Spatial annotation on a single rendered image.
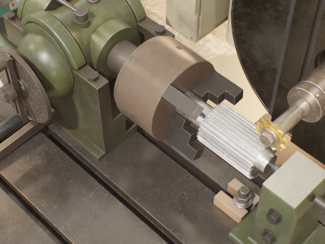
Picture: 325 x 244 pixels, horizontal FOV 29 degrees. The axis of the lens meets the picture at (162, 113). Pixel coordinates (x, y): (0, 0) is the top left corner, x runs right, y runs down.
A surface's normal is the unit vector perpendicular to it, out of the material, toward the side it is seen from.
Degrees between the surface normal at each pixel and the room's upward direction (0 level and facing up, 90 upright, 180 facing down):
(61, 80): 79
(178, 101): 35
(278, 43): 90
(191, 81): 90
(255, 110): 0
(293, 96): 90
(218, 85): 5
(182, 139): 65
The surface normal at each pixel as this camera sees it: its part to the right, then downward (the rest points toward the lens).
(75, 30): 0.58, -0.54
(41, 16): -0.13, -0.73
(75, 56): 0.61, 0.11
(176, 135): -0.64, 0.22
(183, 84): 0.71, 0.54
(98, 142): -0.70, 0.54
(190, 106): -0.40, -0.22
